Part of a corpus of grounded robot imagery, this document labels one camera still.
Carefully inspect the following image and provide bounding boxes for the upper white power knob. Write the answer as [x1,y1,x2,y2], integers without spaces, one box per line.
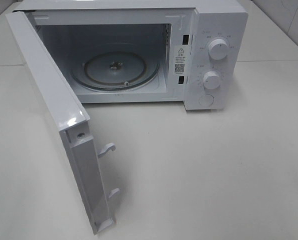
[207,37,229,61]

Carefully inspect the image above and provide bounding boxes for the white microwave oven body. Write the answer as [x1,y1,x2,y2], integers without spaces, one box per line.
[11,0,248,111]

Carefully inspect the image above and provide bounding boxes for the warning label with QR code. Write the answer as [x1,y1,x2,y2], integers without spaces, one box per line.
[173,45,189,75]

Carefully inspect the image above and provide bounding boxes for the glass microwave turntable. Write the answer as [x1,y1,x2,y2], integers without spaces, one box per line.
[71,43,160,92]

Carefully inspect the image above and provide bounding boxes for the round door release button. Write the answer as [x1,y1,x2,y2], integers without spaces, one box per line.
[199,94,214,107]

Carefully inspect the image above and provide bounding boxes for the white timer knob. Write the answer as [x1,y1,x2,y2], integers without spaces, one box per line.
[202,71,221,90]

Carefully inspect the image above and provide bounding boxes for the white microwave door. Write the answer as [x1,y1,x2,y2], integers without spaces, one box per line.
[6,11,120,234]

